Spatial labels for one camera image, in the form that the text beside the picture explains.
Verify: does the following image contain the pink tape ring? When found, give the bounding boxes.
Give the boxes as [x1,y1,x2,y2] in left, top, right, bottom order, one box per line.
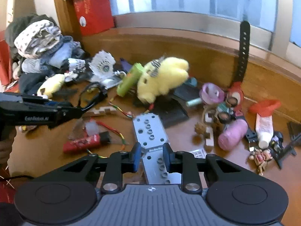
[199,82,225,105]

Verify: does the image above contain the black watch strap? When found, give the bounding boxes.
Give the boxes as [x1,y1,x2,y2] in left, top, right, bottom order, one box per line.
[235,20,251,85]

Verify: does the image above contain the white cream tube red cap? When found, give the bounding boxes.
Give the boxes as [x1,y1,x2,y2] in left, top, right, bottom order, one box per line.
[249,99,281,150]

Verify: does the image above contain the green utility knife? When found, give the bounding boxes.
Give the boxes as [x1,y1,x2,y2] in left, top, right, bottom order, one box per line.
[116,63,144,97]

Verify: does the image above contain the wooden puzzle piece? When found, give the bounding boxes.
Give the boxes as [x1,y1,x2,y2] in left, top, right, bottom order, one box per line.
[83,106,117,117]

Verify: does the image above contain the white feather shuttlecock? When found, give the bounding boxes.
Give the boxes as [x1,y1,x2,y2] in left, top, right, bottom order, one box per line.
[89,50,116,80]
[68,58,86,71]

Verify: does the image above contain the black phone holder stand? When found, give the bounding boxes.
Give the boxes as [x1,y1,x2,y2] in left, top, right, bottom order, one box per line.
[272,121,300,170]

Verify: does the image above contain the black eyeglasses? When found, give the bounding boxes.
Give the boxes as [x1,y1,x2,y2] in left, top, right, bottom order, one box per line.
[77,82,108,114]

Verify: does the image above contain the red tube on table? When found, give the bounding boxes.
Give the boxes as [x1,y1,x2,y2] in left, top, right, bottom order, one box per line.
[63,132,111,154]

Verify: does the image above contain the pile of folded clothes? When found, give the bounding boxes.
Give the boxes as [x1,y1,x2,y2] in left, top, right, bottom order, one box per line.
[5,14,87,95]

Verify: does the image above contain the pink foam roller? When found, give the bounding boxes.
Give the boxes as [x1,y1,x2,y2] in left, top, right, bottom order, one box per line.
[218,119,248,151]

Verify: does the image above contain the small doll figure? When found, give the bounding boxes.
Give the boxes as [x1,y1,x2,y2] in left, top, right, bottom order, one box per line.
[249,148,273,176]

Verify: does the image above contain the person's left hand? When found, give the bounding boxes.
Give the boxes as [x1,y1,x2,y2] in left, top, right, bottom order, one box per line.
[0,129,17,165]

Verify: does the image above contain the red tea box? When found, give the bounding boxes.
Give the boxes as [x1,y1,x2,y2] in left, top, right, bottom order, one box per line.
[65,0,114,36]

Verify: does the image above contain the grey perforated building plate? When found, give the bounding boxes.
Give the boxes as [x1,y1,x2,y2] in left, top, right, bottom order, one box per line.
[133,113,181,185]

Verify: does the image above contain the yellow plush toy with bow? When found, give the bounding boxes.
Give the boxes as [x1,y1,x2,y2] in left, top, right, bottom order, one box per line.
[137,56,189,104]

